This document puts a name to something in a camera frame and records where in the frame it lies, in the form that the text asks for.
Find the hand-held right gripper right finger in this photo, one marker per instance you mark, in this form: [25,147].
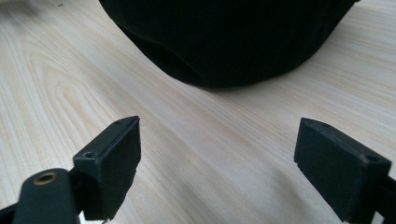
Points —
[339,174]

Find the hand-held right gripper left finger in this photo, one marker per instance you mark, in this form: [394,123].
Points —
[107,174]

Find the black cap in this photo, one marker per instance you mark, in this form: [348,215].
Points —
[224,37]

